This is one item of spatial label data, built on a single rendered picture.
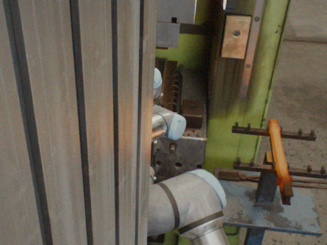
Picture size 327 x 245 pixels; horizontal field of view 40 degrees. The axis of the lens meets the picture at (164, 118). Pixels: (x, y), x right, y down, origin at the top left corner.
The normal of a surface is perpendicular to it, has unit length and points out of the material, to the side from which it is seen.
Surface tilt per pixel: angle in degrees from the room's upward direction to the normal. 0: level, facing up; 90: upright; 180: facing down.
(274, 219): 0
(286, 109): 0
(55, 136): 90
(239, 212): 0
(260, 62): 90
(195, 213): 42
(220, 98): 90
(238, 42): 90
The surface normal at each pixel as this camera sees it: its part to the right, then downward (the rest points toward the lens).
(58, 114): 0.95, 0.22
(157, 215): 0.03, 0.07
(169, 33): -0.07, 0.58
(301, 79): 0.05, -0.81
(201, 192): 0.31, -0.40
